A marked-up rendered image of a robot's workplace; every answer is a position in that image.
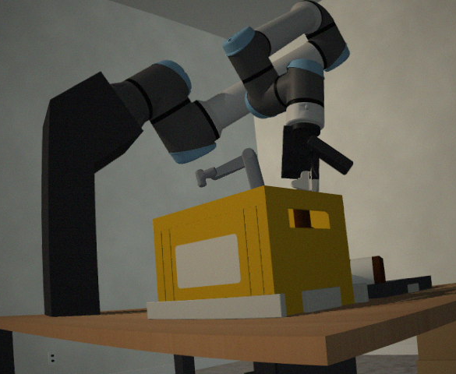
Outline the yellow box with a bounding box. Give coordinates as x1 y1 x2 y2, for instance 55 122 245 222
154 185 355 316

